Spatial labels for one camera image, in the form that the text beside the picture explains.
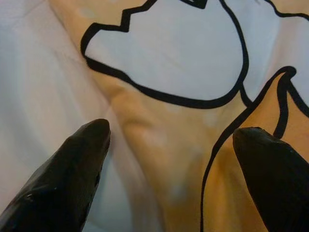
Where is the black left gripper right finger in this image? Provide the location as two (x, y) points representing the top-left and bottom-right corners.
(233, 127), (309, 232)

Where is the yellow egg print blanket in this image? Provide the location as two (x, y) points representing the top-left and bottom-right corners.
(47, 0), (309, 232)

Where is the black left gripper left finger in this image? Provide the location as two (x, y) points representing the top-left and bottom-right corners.
(0, 118), (111, 232)

